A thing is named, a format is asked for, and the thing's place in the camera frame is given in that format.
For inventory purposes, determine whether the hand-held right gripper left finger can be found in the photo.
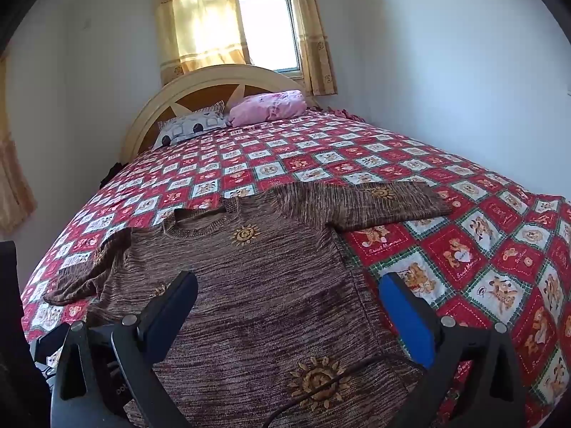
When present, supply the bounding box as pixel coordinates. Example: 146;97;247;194
50;270;199;428

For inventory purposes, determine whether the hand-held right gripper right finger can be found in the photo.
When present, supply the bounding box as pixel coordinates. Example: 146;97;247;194
378;271;528;428

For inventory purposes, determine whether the brown knit sweater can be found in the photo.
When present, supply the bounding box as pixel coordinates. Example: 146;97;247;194
43;181;453;428

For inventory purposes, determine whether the red printed bear blanket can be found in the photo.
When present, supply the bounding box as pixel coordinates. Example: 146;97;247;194
20;109;571;428

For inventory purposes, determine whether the dark object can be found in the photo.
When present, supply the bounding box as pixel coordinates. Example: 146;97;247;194
100;160;124;188

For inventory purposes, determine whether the yellow patterned curtain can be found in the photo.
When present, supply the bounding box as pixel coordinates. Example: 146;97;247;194
284;0;338;96
0;51;37;234
153;0;251;86

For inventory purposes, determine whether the white patterned pillow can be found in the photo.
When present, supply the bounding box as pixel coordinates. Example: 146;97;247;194
152;100;230;150

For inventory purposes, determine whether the cream wooden headboard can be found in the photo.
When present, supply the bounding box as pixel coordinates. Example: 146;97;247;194
120;64;308;163

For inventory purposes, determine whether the pink pillow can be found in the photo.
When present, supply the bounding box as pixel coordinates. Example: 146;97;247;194
225;90;308;128

